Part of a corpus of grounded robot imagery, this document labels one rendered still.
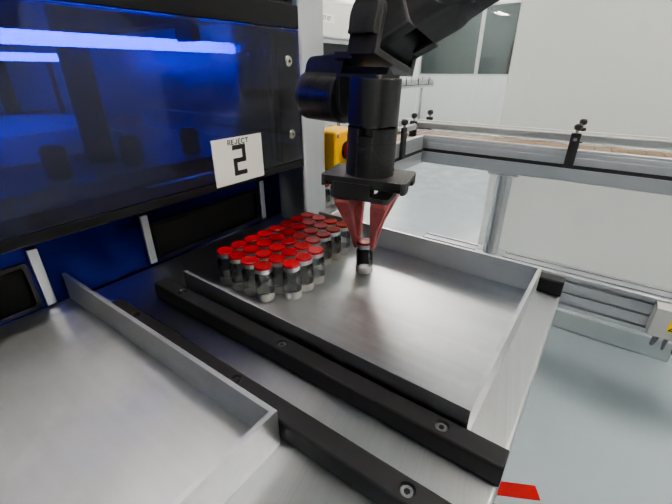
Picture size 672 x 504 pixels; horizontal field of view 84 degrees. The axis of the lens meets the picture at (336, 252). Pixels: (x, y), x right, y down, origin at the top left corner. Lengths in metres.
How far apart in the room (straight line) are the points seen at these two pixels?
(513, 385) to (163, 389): 0.30
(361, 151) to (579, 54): 1.49
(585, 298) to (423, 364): 1.09
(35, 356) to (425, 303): 0.40
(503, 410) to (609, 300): 1.07
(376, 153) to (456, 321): 0.20
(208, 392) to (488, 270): 0.36
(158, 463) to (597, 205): 1.81
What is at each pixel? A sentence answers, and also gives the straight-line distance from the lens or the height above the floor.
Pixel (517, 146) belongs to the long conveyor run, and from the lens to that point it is 1.27.
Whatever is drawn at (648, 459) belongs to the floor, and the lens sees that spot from 1.71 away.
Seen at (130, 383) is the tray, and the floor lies 0.88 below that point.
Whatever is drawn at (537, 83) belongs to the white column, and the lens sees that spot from 1.87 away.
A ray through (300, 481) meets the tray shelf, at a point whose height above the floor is 0.88.
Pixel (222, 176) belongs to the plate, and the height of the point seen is 1.00.
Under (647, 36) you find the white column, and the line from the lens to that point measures 1.85.
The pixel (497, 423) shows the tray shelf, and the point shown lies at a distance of 0.35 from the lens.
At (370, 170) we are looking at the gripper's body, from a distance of 0.43.
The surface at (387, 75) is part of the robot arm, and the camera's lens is 0.43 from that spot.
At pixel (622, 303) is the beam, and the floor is 0.51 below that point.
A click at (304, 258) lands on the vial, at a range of 0.44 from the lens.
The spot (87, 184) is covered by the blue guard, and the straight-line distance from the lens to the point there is 0.44.
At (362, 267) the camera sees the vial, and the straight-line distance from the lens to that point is 0.50.
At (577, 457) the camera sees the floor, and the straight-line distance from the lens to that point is 1.59.
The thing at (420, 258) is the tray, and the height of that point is 0.88.
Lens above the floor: 1.13
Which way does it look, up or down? 26 degrees down
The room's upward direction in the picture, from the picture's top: straight up
